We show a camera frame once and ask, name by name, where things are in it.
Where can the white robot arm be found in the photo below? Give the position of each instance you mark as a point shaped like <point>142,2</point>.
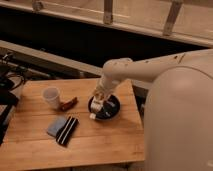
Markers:
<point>178,114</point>

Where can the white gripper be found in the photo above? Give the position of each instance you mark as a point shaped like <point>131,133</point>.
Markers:
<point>100,95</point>

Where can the dark ceramic bowl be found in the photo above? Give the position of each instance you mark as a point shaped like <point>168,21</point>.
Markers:
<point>112,109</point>

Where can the black equipment with cables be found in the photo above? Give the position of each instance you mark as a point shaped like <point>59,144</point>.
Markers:
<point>12,80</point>

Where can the blue sponge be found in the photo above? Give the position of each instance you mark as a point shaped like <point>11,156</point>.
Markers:
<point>56,126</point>

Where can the translucent plastic cup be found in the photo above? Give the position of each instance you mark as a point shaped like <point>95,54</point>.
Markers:
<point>52,97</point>

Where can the small brown bottle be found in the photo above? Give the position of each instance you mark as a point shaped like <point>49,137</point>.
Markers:
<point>68,105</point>

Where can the black white striped cloth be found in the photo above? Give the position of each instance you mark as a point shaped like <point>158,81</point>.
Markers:
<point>63,136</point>

